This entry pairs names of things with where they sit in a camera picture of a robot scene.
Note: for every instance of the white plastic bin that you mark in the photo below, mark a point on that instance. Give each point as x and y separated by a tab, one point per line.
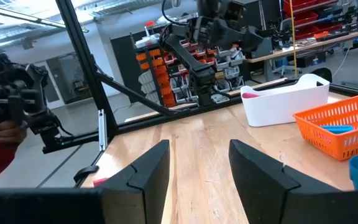
284	105

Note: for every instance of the silver bracket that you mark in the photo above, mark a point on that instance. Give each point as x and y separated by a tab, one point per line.
102	130

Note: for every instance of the black clamp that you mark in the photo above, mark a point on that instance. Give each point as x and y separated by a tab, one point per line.
85	172

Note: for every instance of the wooden workbench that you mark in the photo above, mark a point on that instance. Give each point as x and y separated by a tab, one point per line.
322	43

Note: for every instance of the person's hand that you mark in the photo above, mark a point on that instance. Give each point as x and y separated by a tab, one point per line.
9	133

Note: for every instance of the blue eraser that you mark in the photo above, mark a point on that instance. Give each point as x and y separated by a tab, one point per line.
340	131
337	127

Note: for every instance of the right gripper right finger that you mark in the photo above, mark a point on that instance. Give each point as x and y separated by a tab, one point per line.
259	186

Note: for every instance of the orange plastic basket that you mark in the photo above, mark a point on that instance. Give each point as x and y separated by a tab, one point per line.
328	149

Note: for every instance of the black aluminium table frame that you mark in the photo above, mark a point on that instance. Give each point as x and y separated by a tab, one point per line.
79	46

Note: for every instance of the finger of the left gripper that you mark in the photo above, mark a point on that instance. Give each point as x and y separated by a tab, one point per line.
259	43

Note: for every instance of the black round floor object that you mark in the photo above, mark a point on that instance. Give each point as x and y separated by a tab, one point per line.
322	74

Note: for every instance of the red bin shelf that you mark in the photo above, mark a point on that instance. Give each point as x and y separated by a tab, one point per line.
303	18

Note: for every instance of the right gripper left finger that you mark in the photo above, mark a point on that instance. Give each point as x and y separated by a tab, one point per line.
145	193

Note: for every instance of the blue chair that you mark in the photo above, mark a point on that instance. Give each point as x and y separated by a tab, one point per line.
286	67

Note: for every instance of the storage bin rack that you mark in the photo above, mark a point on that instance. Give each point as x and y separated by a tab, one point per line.
160	71

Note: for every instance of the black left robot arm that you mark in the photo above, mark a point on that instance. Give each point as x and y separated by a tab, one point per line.
197	71

